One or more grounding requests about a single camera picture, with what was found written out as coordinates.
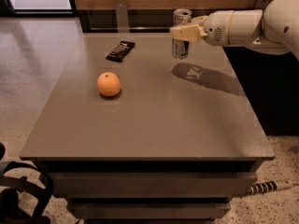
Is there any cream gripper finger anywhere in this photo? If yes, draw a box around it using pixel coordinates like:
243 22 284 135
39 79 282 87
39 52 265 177
170 23 207 43
192 16 206 24

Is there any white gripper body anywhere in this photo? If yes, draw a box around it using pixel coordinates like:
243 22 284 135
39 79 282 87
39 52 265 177
204 10 234 46

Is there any silver redbull can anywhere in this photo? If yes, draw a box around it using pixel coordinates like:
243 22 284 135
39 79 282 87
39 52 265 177
172 8 192 60

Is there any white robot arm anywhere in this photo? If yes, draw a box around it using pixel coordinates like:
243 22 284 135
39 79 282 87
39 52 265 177
170 0 299 60

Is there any black snack bar wrapper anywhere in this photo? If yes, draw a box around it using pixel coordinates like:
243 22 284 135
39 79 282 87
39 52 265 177
106 41 135 63

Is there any orange fruit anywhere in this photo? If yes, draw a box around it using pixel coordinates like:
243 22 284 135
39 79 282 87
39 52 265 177
96 72 121 97

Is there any grey drawer cabinet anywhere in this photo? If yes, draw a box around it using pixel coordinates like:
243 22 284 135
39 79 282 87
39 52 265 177
21 34 275 224

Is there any black chair base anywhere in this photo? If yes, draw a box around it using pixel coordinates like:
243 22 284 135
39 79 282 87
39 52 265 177
0 142 55 224

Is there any right metal bracket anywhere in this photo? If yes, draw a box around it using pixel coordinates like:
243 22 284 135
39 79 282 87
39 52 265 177
254 0 271 10

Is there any metal bracket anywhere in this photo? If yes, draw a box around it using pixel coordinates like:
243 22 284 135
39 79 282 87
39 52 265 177
254 0 271 10
114 0 130 33

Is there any left metal bracket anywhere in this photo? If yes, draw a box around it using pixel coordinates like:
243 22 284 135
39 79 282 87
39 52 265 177
114 0 130 33

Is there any striped black white cable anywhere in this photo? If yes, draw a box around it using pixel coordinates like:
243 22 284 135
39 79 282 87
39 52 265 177
246 179 294 197

